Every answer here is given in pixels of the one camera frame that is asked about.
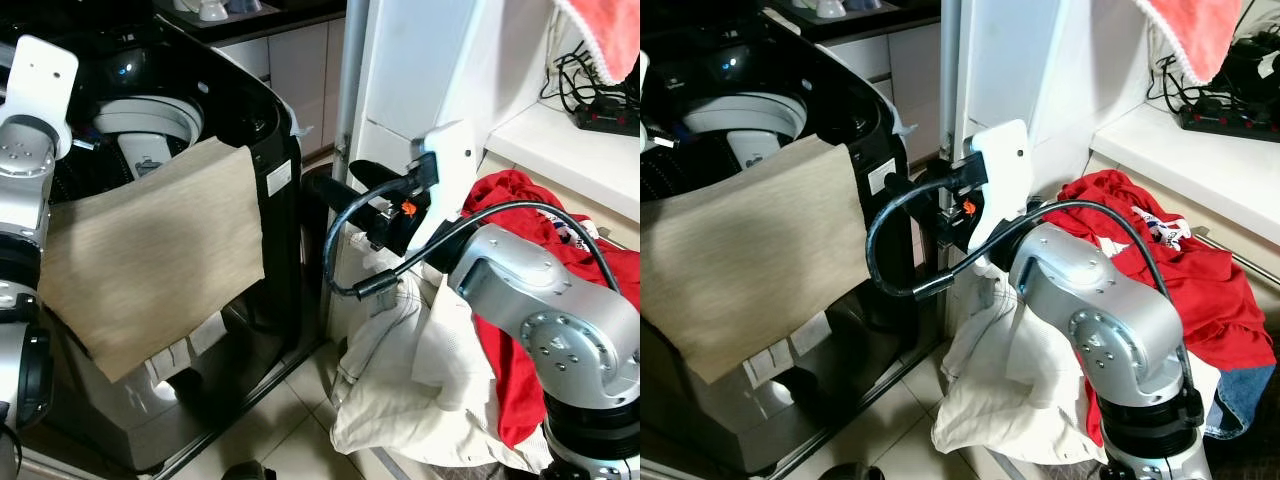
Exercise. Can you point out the white washer label sticker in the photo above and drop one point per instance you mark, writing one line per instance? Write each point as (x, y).
(279, 178)
(882, 176)

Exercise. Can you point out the coral pink towel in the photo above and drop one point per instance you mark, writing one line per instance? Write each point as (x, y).
(1195, 35)
(610, 35)

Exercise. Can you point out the red garment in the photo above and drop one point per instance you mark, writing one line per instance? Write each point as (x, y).
(1210, 290)
(515, 192)

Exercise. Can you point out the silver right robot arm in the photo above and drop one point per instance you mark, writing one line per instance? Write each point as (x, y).
(1110, 320)
(560, 320)

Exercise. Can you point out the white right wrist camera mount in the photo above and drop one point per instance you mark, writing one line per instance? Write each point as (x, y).
(452, 170)
(1003, 170)

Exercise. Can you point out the white shelf cabinet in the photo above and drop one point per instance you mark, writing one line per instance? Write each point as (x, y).
(1060, 60)
(430, 60)

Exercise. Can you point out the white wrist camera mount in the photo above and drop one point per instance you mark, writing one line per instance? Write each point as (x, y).
(1003, 170)
(45, 75)
(452, 170)

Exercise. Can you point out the beige kitchen cupboard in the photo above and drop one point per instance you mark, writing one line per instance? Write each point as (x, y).
(915, 80)
(300, 80)

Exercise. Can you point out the white cup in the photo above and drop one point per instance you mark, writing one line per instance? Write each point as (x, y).
(212, 10)
(830, 8)

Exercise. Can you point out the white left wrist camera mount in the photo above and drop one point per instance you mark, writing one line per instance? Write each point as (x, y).
(45, 75)

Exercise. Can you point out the grey vertical pipe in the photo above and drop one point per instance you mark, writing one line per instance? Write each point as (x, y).
(350, 70)
(951, 70)

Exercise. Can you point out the beige ribbed cloth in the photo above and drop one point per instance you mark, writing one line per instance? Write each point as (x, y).
(760, 250)
(150, 250)

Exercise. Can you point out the black robot foot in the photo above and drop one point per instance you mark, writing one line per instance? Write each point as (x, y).
(248, 471)
(852, 472)

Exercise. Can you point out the black power strip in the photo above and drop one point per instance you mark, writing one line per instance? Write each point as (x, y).
(1230, 125)
(610, 121)

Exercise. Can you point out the white cream garment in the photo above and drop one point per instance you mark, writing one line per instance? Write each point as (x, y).
(985, 400)
(400, 400)

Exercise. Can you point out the blue denim garment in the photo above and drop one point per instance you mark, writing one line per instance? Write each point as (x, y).
(1245, 395)

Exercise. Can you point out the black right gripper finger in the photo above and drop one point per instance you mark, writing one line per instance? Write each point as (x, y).
(375, 170)
(935, 172)
(905, 192)
(330, 190)

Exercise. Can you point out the chrome rail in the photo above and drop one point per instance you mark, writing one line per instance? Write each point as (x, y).
(1240, 260)

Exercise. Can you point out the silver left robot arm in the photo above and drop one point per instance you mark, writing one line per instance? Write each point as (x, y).
(20, 190)

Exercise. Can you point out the black top-loading washing machine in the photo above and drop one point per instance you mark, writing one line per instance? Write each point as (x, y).
(281, 262)
(890, 262)

